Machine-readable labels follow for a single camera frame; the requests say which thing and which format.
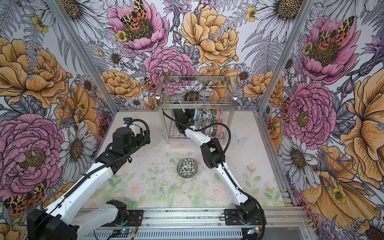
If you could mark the aluminium mounting rail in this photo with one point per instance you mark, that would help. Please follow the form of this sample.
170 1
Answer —
202 212

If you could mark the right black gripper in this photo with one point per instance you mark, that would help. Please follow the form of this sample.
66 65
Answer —
190 112

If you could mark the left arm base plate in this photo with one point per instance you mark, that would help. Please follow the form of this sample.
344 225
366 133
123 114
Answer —
132 218

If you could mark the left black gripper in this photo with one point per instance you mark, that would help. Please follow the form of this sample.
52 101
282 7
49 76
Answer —
140 137

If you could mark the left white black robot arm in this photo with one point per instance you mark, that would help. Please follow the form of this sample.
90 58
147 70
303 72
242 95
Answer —
59 221

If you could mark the blue rose pattern bowl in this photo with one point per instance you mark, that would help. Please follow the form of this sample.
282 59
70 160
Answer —
197 115

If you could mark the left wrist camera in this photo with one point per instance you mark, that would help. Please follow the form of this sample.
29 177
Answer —
127 121

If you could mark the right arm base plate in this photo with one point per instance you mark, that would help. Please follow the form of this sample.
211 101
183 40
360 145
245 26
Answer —
234 217

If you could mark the green circuit board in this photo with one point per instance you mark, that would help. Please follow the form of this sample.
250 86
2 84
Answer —
122 232

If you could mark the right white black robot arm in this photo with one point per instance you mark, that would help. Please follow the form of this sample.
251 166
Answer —
214 155

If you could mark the white slotted cable duct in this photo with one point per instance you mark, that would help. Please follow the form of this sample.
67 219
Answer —
169 234

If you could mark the green leaf pattern bowl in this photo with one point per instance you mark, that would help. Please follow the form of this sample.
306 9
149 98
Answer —
207 115

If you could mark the two-tier steel dish rack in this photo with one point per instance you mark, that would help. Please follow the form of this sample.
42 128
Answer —
194 92

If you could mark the pink ribbed glass bowl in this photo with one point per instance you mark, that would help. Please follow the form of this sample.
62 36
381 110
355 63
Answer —
214 130

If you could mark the pale green geometric bowl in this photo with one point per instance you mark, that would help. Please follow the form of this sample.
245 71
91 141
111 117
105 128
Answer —
191 125

